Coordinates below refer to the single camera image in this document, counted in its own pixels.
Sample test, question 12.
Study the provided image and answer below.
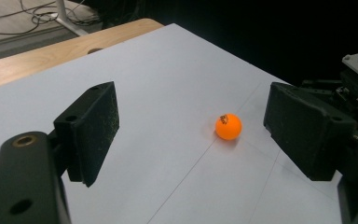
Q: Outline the orange table tennis ball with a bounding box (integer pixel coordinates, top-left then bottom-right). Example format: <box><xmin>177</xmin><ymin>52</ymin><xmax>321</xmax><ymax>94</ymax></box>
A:
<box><xmin>214</xmin><ymin>113</ymin><xmax>243</xmax><ymax>141</ymax></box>

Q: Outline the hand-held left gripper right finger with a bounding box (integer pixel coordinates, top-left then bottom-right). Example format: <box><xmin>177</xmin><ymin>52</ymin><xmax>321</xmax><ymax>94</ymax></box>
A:
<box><xmin>263</xmin><ymin>82</ymin><xmax>357</xmax><ymax>182</ymax></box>

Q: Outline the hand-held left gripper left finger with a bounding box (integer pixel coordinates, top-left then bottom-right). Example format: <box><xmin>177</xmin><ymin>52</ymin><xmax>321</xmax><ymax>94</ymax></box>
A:
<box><xmin>53</xmin><ymin>81</ymin><xmax>120</xmax><ymax>188</ymax></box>

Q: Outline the grey cable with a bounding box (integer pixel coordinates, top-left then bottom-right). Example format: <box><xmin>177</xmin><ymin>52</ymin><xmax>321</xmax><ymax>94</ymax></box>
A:
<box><xmin>0</xmin><ymin>0</ymin><xmax>59</xmax><ymax>20</ymax></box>
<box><xmin>0</xmin><ymin>6</ymin><xmax>102</xmax><ymax>35</ymax></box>

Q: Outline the white metal stand leg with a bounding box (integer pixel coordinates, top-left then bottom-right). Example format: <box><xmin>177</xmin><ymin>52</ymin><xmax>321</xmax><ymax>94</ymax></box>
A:
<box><xmin>49</xmin><ymin>0</ymin><xmax>89</xmax><ymax>37</ymax></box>

